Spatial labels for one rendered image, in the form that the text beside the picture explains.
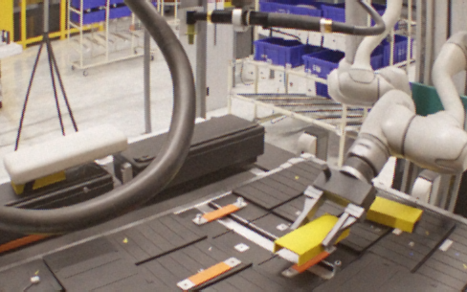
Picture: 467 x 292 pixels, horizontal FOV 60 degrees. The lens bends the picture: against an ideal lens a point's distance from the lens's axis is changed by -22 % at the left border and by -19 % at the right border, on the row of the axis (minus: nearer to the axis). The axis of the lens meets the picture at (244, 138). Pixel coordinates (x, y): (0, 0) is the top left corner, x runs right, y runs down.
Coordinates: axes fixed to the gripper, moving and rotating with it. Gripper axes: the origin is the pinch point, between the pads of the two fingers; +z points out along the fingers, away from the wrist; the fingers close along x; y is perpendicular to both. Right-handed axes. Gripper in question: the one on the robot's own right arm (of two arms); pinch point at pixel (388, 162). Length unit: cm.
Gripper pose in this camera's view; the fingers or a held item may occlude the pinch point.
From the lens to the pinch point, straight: 195.7
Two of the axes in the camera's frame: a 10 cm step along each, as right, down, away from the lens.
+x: -8.1, -2.3, 5.4
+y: 5.9, -2.9, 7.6
